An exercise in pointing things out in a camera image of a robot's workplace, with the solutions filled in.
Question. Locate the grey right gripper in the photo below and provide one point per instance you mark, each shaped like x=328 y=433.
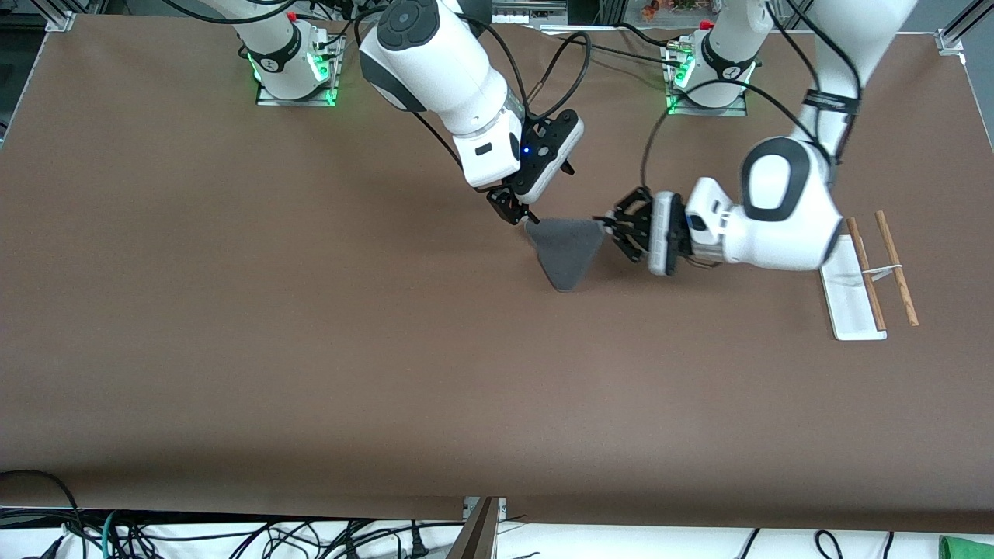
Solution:
x=506 y=203

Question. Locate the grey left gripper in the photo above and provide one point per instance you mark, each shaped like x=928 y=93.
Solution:
x=634 y=225

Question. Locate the grey and pink towel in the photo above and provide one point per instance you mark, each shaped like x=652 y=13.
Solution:
x=567 y=248

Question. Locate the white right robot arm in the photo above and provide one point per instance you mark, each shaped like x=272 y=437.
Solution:
x=443 y=70

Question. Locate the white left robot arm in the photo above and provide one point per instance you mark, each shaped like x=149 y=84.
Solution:
x=784 y=225

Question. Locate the white rack with wooden rods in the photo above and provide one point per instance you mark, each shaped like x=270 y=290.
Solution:
x=850 y=310

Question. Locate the silver metal box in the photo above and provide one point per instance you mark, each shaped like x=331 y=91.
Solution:
x=536 y=14

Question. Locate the black power plug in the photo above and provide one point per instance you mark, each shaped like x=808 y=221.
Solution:
x=417 y=546

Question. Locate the green cloth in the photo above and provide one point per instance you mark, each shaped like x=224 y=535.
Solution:
x=967 y=550

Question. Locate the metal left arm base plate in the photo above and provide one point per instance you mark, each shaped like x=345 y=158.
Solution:
x=734 y=110

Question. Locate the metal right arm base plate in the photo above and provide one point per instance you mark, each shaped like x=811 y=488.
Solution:
x=326 y=97

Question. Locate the aluminium frame corner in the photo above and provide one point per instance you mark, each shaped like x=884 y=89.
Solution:
x=949 y=40
x=60 y=22

